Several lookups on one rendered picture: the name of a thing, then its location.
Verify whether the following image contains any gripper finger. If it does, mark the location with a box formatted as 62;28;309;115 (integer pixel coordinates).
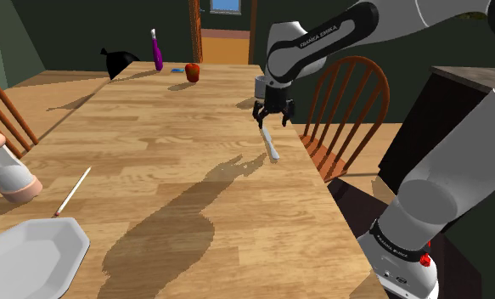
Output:
252;100;271;130
280;99;296;127

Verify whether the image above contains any white table knife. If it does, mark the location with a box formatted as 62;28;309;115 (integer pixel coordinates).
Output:
262;125;281;162

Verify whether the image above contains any wooden spindle-back chair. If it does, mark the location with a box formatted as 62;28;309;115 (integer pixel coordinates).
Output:
0;70;40;192
298;55;391;184

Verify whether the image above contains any wooden-framed doorway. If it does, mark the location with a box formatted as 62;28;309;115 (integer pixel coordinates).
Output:
188;0;259;65

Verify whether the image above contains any red bell pepper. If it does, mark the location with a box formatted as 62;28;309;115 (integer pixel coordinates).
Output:
183;62;202;84

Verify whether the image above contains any wooden table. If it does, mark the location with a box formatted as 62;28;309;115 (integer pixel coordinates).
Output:
0;60;391;299

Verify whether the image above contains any blue window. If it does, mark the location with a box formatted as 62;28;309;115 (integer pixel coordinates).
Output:
209;0;243;16

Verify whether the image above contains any purple bottle with white neck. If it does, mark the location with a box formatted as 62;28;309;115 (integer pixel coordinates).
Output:
149;28;165;73

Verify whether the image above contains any dark cabinet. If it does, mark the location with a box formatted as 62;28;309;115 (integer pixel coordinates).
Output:
376;65;495;200

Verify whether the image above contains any black tied bag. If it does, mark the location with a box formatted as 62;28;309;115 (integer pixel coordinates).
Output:
99;47;141;81

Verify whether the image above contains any white pencil with red tip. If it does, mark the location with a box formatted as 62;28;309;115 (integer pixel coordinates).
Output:
53;166;93;219

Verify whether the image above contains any white octagonal plate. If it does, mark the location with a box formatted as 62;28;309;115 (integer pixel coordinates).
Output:
0;217;91;299

